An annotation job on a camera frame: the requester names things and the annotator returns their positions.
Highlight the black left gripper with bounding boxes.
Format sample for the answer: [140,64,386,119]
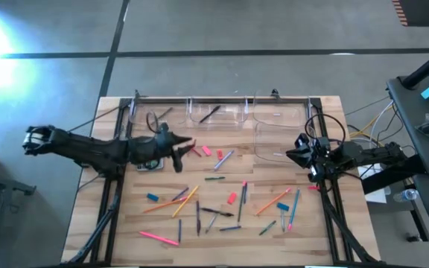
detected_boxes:
[150,122,197,174]

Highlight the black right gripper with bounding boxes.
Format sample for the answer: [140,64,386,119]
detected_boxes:
[285,133,333,183]

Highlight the green pencil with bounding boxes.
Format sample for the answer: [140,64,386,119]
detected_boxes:
[153,106,174,121]

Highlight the slim black pen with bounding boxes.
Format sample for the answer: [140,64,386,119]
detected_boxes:
[198,105,222,124]

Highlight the orange pencil pink eraser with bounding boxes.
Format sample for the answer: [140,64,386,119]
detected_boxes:
[142,197,188,214]
[255,187,293,217]

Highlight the blue pencil pink eraser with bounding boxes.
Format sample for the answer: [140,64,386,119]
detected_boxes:
[287,188,301,232]

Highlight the yellow pencil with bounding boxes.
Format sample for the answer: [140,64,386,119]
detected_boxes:
[171,185,200,219]

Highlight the clear plastic bin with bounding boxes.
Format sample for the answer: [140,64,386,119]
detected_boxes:
[252,121,318,165]
[187,97,250,132]
[252,95,313,128]
[127,97,192,132]

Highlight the grey desk calculator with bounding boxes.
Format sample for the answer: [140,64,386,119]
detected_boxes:
[136,159,165,173]

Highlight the purple click pen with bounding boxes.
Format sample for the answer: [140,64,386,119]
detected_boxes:
[195,200,202,237]

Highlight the grey pencil pink eraser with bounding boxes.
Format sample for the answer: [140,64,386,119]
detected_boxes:
[237,180,246,225]

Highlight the white paper sheet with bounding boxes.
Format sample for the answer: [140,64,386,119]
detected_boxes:
[356,160,391,205]

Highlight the grey crayon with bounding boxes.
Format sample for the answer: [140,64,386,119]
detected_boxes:
[204,213,219,235]

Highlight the black slanted bar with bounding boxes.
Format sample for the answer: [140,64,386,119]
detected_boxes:
[361,153,427,195]

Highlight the clear water bottle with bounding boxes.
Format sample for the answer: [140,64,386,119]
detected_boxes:
[392,188,420,203]

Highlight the black pole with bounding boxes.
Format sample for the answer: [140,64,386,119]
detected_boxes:
[401,43,429,89]

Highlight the black mat striped border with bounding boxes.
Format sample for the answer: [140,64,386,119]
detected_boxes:
[391,0,429,28]

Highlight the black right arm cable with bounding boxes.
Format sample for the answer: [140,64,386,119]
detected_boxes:
[304,112,347,150]

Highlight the yellow cable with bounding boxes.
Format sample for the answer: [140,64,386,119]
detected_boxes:
[348,107,394,148]

